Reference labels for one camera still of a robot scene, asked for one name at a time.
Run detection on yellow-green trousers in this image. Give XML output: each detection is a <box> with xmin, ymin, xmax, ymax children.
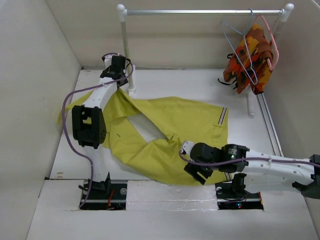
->
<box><xmin>56</xmin><ymin>88</ymin><xmax>235</xmax><ymax>187</ymax></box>

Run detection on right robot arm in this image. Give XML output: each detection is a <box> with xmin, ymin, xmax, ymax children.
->
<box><xmin>178</xmin><ymin>141</ymin><xmax>320</xmax><ymax>200</ymax></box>

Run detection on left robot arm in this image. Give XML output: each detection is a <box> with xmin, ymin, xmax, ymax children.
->
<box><xmin>72</xmin><ymin>54</ymin><xmax>126</xmax><ymax>199</ymax></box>

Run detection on pink plastic hanger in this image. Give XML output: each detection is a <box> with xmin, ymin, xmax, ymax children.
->
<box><xmin>254</xmin><ymin>15</ymin><xmax>280</xmax><ymax>71</ymax></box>

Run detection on orange camouflage garment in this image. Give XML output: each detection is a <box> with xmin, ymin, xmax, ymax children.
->
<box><xmin>219</xmin><ymin>23</ymin><xmax>274</xmax><ymax>95</ymax></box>

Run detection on white clothes rack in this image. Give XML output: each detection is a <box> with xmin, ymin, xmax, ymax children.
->
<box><xmin>116</xmin><ymin>2</ymin><xmax>295</xmax><ymax>118</ymax></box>

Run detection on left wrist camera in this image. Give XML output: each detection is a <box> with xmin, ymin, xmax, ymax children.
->
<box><xmin>101</xmin><ymin>54</ymin><xmax>114</xmax><ymax>68</ymax></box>

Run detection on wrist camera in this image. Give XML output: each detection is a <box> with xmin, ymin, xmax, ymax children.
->
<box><xmin>179</xmin><ymin>140</ymin><xmax>195</xmax><ymax>156</ymax></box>
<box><xmin>101</xmin><ymin>54</ymin><xmax>114</xmax><ymax>68</ymax></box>

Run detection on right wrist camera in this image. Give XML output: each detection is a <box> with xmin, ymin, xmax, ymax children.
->
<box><xmin>179</xmin><ymin>140</ymin><xmax>195</xmax><ymax>156</ymax></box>

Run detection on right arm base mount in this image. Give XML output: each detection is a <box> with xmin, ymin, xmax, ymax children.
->
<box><xmin>215</xmin><ymin>182</ymin><xmax>264</xmax><ymax>211</ymax></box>

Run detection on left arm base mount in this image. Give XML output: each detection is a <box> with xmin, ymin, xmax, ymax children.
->
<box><xmin>80</xmin><ymin>181</ymin><xmax>128</xmax><ymax>211</ymax></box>

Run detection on blue wire hanger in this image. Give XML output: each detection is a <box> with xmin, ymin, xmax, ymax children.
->
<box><xmin>219</xmin><ymin>7</ymin><xmax>259</xmax><ymax>86</ymax></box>

